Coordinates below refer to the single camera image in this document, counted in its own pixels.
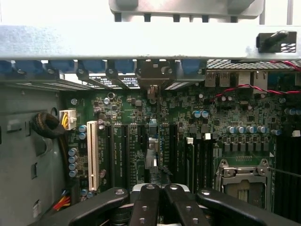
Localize dark installed RAM stick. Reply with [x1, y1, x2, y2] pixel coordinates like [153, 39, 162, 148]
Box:
[186, 137, 196, 194]

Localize metal CPU socket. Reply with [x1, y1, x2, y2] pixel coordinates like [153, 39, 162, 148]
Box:
[215, 159, 271, 210]

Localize short black expansion slot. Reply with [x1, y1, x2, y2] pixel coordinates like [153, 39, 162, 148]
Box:
[137, 124, 145, 152]

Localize white expansion slot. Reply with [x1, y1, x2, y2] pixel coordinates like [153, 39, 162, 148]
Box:
[87, 121, 99, 192]

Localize green motherboard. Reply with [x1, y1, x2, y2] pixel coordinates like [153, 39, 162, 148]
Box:
[60, 70, 301, 226]

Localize silver locking lever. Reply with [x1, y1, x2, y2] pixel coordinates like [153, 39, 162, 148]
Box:
[267, 166, 301, 178]

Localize white power connector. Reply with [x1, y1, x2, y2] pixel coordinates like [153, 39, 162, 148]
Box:
[59, 108, 77, 130]

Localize grey power supply unit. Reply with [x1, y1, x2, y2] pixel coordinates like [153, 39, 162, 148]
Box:
[0, 83, 65, 226]

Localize black open PC case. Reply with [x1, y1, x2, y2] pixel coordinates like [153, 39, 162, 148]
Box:
[0, 0, 301, 226]

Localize red and yellow wires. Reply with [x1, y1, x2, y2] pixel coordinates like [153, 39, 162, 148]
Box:
[53, 190, 71, 211]

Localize black sleeved wire bundle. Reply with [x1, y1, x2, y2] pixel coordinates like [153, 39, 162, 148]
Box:
[32, 112, 69, 186]

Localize red and black twisted wire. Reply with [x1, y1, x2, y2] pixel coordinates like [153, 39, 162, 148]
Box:
[214, 83, 301, 98]

